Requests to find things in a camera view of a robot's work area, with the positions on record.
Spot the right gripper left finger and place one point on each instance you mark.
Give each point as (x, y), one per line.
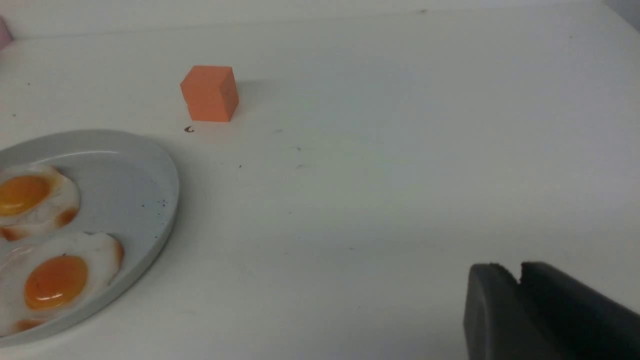
(501, 323)

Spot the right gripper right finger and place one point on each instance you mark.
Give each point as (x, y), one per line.
(589, 324)

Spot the orange foam cube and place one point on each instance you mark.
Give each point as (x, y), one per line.
(210, 93)

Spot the grey egg plate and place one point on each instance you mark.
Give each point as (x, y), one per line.
(129, 188)

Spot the bottom fried egg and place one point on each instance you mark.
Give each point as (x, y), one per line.
(47, 278)

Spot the fried egg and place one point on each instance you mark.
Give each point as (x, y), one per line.
(35, 199)
(47, 278)

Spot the left fried egg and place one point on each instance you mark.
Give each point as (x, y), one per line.
(35, 199)

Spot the pink foam cube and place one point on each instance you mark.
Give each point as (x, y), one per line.
(6, 37)

